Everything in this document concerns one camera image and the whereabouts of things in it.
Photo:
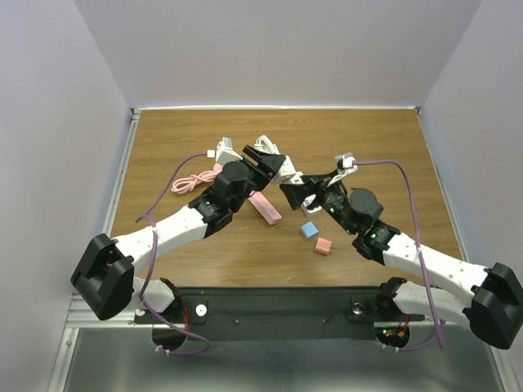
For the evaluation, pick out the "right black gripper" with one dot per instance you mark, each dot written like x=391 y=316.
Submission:
x=297 y=193

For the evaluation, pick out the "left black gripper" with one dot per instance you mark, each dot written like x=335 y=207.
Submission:
x=268 y=164

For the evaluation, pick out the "white cube socket adapter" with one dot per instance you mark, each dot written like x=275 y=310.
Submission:
x=307 y=206

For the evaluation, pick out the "pink power strip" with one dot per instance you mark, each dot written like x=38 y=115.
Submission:
x=265 y=208

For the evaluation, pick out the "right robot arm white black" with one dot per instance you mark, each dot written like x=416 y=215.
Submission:
x=486 y=300

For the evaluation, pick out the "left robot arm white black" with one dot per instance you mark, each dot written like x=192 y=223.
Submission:
x=106 y=275

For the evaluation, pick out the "white power strip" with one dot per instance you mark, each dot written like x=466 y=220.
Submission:
x=286 y=172

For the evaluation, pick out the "blue usb charger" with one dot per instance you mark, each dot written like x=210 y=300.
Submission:
x=309 y=230

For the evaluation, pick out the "pink usb charger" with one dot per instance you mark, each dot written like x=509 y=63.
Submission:
x=324 y=246

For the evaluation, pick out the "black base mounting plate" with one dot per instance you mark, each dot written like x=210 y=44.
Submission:
x=282 y=313

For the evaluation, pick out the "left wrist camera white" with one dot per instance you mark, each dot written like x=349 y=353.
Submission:
x=224 y=152

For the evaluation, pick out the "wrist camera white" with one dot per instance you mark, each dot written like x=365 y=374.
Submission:
x=345 y=165
x=224 y=152

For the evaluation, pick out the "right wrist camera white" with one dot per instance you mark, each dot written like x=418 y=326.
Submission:
x=345 y=165

